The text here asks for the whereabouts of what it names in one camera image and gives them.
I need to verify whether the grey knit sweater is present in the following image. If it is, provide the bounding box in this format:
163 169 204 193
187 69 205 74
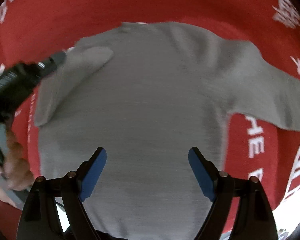
34 22 300 239

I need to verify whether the person's left hand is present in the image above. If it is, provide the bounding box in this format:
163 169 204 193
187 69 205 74
0 126 34 208

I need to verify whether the red blanket white lettering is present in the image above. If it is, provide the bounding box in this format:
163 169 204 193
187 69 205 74
0 0 300 239

